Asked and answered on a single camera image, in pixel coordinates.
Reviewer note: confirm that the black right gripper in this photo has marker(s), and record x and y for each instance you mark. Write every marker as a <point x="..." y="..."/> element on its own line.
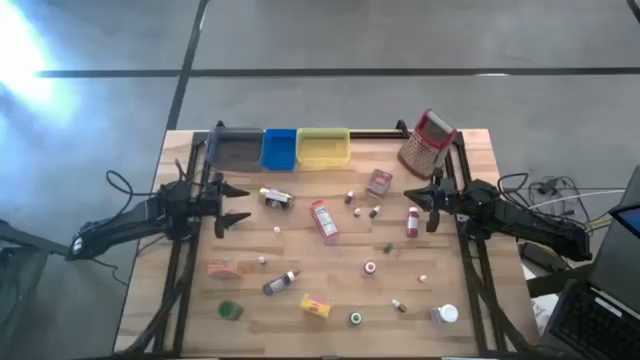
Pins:
<point x="452" y="197"/>

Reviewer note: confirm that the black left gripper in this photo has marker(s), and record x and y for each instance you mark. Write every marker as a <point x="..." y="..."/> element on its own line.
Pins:
<point x="205" y="202"/>

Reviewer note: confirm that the red cereal box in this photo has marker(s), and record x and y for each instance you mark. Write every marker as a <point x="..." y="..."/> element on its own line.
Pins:
<point x="325" y="222"/>

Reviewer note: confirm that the green spice jar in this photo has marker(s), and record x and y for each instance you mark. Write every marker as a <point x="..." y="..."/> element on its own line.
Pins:
<point x="230" y="310"/>

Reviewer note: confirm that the yellow cereal box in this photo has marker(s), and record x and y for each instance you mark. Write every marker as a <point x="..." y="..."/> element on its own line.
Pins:
<point x="315" y="306"/>

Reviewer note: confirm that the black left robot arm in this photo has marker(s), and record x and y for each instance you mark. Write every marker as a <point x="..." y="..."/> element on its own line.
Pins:
<point x="125" y="220"/>

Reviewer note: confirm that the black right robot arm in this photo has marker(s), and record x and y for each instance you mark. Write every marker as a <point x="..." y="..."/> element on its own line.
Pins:
<point x="525" y="220"/>

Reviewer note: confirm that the red food colour bottle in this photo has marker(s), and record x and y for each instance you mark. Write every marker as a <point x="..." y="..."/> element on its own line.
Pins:
<point x="412" y="224"/>

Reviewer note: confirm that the grey translucent plastic bin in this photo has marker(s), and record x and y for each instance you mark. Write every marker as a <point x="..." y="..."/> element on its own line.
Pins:
<point x="235" y="152"/>

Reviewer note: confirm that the dark brown dropper bottle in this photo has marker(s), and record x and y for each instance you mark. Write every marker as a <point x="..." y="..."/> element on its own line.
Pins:
<point x="374" y="212"/>
<point x="349" y="197"/>

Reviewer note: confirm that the gold spice tin red label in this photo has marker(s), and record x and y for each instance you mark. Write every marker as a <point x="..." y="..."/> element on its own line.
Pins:
<point x="379" y="182"/>

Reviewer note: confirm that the red metal box grater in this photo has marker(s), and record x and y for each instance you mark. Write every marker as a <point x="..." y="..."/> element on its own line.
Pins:
<point x="425" y="150"/>

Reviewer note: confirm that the green-capped small dropper bottle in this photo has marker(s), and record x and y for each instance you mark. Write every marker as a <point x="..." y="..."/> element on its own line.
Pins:
<point x="388" y="248"/>

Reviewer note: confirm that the blue plastic bin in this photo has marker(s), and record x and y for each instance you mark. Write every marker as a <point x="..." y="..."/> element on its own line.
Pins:
<point x="279" y="150"/>

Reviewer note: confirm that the pink food colour bottle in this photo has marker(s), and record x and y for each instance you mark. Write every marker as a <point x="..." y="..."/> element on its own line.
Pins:
<point x="369" y="268"/>

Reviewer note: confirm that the violet food colour bottle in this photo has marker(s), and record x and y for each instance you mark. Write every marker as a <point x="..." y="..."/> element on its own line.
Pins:
<point x="277" y="285"/>

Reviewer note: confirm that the white-capped dark dropper bottle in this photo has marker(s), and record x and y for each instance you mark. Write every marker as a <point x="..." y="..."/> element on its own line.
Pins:
<point x="399" y="306"/>

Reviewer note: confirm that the yellow translucent plastic bin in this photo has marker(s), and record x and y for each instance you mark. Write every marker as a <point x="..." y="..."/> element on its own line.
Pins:
<point x="322" y="147"/>

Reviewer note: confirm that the white-lidded seasoning jar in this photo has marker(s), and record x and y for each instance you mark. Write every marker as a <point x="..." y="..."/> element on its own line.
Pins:
<point x="445" y="315"/>

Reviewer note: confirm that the black power brick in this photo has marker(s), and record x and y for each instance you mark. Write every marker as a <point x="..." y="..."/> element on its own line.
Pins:
<point x="540" y="256"/>

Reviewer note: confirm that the green food colour bottle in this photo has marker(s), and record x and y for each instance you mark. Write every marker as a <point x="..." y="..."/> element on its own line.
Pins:
<point x="355" y="318"/>

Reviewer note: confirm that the black laptop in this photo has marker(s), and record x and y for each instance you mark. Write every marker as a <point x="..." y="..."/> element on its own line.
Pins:
<point x="590" y="320"/>

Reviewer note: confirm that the blue-lit monitor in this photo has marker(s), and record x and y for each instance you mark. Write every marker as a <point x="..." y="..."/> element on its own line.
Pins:
<point x="631" y="220"/>

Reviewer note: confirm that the black metal stand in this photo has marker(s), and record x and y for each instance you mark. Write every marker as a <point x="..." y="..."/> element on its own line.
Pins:
<point x="30" y="240"/>

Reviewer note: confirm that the black side table frame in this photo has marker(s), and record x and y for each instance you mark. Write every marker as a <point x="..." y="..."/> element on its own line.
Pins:
<point x="555" y="282"/>

